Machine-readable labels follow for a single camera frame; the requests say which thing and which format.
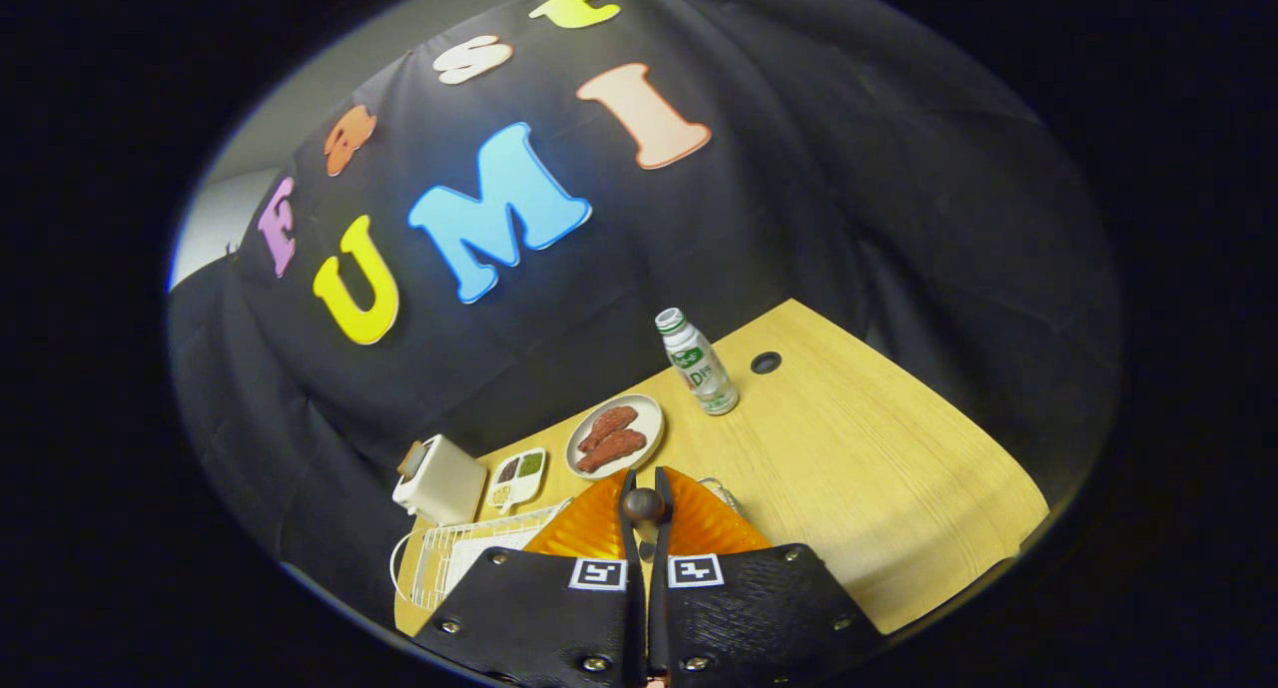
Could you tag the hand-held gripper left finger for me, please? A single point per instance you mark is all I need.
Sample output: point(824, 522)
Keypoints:
point(628, 533)

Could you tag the white oval food plate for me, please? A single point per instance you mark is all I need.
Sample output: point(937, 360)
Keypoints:
point(644, 418)

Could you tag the black backdrop cloth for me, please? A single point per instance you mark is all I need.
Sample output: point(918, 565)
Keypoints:
point(849, 219)

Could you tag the brown chicken drumstick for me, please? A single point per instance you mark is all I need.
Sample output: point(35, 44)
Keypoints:
point(609, 424)
point(614, 450)

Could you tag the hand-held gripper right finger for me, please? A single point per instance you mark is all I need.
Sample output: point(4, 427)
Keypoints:
point(663, 538)

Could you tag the white compartment condiment tray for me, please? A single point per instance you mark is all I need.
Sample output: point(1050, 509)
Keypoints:
point(516, 478)

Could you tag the white green drink bottle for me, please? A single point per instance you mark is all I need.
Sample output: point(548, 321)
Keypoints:
point(704, 373)

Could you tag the white toaster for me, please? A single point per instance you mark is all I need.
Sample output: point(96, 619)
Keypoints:
point(449, 483)

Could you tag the brown bread slice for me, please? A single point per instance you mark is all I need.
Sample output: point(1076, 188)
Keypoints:
point(411, 458)

